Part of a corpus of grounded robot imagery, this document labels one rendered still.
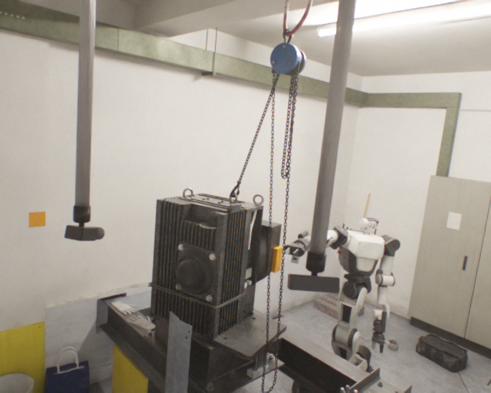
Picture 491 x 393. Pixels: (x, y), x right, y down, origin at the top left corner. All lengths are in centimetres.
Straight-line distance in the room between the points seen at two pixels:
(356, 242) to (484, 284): 202
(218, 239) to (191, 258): 19
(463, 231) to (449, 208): 27
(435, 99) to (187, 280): 355
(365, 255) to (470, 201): 186
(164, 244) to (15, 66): 139
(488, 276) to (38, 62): 429
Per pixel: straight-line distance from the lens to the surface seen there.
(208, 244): 212
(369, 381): 258
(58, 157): 289
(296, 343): 284
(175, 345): 220
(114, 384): 334
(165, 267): 237
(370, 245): 290
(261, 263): 249
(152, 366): 291
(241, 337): 232
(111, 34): 287
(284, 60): 200
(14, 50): 277
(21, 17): 270
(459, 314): 476
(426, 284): 480
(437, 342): 451
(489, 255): 453
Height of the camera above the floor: 205
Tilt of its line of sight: 9 degrees down
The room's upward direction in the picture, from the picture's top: 5 degrees clockwise
